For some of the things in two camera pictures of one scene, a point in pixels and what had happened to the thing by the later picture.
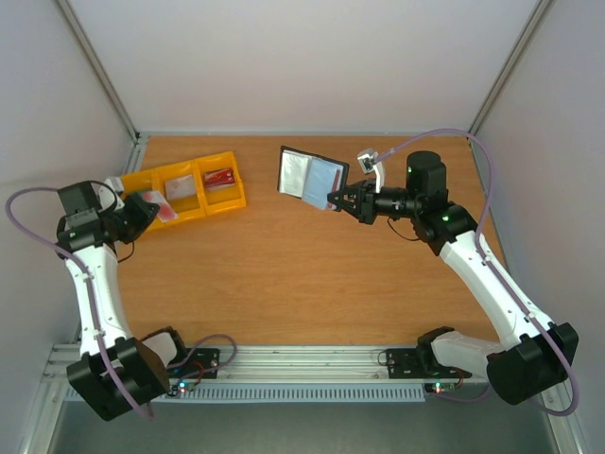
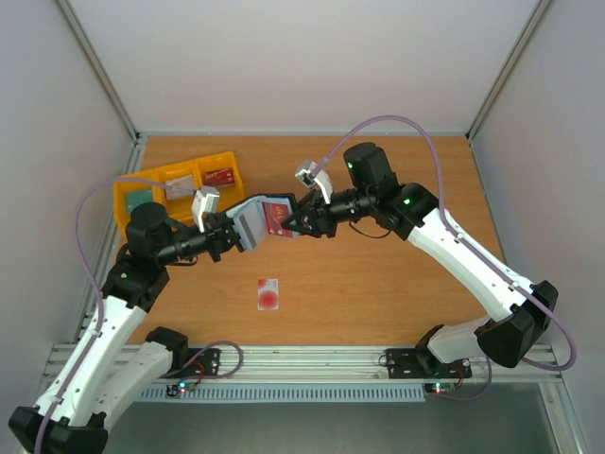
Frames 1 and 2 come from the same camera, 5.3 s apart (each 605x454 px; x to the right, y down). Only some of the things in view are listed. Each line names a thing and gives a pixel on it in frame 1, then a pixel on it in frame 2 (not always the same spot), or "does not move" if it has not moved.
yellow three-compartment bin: (197, 187) does not move
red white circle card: (165, 212) → (267, 294)
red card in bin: (219, 179) does not move
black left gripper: (144, 214) → (216, 226)
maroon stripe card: (336, 186) → (274, 215)
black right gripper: (366, 202) → (317, 216)
